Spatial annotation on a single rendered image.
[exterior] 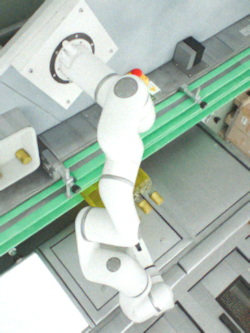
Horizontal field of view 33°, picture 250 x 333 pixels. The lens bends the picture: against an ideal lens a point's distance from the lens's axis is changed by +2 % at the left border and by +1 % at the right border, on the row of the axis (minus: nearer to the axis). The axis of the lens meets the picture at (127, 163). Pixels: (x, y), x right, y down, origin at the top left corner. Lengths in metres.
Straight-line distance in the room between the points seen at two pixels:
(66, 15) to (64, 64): 0.12
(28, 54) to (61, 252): 0.73
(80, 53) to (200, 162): 0.87
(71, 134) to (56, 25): 0.44
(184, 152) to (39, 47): 0.93
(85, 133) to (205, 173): 0.61
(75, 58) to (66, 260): 0.73
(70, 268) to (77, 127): 0.50
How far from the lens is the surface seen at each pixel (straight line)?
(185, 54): 1.68
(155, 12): 1.48
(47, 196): 1.45
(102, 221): 0.99
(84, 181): 1.45
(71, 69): 1.16
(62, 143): 1.43
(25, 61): 1.14
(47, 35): 1.14
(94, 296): 1.49
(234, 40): 1.91
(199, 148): 1.87
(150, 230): 1.59
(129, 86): 0.97
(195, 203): 1.72
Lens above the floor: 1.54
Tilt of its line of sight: 22 degrees down
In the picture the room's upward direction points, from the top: 136 degrees clockwise
